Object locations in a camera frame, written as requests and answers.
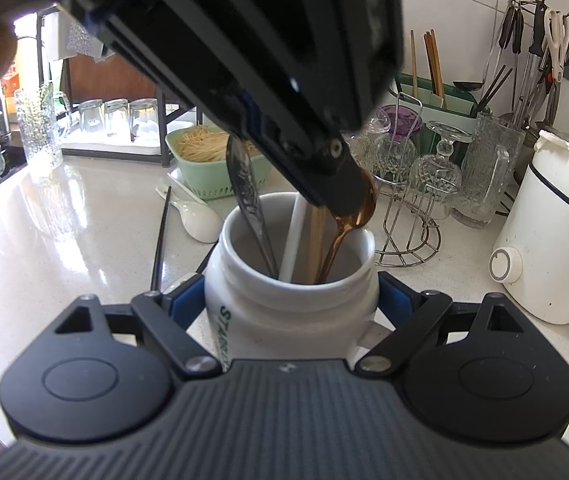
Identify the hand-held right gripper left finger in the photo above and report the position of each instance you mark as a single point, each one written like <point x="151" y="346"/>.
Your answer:
<point x="187" y="302"/>

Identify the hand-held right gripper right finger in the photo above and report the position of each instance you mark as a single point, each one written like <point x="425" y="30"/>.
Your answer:
<point x="394" y="300"/>

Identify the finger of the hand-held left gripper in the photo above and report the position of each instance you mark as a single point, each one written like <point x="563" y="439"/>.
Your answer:
<point x="334" y="180"/>
<point x="269" y="145"/>

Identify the silver metal spoon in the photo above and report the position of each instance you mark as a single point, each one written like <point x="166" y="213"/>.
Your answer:
<point x="247" y="185"/>

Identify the copper spoon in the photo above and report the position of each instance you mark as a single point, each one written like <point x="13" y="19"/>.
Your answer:
<point x="349" y="225"/>

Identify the white chopstick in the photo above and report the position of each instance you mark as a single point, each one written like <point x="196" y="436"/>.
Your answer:
<point x="294" y="240"/>

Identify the white ceramic jar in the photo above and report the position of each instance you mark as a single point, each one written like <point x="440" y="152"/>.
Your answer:
<point x="264" y="317"/>

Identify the crystal goblet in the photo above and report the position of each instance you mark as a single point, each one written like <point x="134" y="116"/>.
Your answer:
<point x="434" y="180"/>
<point x="394" y="155"/>
<point x="362" y="145"/>

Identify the black chopstick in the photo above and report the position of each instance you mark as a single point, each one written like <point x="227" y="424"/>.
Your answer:
<point x="207" y="259"/>
<point x="162" y="240"/>

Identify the dry noodles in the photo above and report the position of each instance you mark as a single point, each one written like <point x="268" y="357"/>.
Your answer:
<point x="199" y="145"/>

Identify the green plastic basket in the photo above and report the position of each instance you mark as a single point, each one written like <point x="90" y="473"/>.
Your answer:
<point x="199" y="180"/>

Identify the white ceramic spoon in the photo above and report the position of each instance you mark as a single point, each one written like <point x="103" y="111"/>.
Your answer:
<point x="199" y="222"/>

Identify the purple cup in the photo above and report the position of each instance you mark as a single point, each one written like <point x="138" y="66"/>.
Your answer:
<point x="402" y="117"/>

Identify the pale wooden chopstick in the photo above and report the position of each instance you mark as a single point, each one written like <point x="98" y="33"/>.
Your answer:
<point x="414" y="65"/>

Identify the green utensil holder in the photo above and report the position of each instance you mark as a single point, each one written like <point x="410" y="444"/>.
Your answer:
<point x="454" y="105"/>

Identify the brown chopstick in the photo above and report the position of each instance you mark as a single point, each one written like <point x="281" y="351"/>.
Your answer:
<point x="431" y="70"/>
<point x="438" y="70"/>

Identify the white glass tray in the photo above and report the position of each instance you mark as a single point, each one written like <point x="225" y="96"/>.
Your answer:
<point x="109" y="146"/>

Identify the white electric appliance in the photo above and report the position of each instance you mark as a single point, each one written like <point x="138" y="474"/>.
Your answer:
<point x="544" y="240"/>

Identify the dark ladle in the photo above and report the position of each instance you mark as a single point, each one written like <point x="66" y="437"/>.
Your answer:
<point x="467" y="85"/>

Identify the black chopsticks pair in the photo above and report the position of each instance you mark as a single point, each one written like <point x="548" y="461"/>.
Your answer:
<point x="492" y="90"/>

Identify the tall textured glass pitcher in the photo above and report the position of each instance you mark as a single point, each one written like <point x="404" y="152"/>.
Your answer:
<point x="39" y="130"/>

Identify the white kitchen scissors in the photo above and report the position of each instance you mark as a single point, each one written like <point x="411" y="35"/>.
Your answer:
<point x="557" y="45"/>

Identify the metal utensil hanger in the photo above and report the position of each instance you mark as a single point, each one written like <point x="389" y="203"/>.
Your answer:
<point x="529" y="4"/>

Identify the orange box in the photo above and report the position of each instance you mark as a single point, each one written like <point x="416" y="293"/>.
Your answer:
<point x="11" y="92"/>

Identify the black metal shelf frame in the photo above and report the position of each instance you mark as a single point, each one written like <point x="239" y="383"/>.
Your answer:
<point x="165" y="135"/>

